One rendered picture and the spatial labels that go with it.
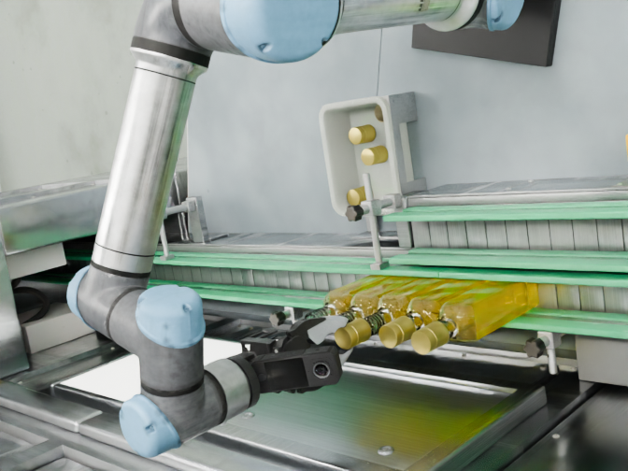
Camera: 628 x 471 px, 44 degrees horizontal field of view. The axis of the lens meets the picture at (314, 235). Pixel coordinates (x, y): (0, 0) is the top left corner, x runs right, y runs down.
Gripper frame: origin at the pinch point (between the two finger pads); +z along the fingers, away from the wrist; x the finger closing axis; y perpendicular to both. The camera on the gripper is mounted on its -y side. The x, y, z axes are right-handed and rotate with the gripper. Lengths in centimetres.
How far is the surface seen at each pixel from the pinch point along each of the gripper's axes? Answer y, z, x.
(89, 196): 95, 18, -22
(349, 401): 6.6, 5.0, 12.9
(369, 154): 21.8, 37.1, -22.9
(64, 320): 108, 11, 8
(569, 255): -21.8, 27.3, -5.3
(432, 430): -11.7, 1.4, 13.1
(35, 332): 108, 3, 8
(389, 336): -6.1, 2.1, 0.2
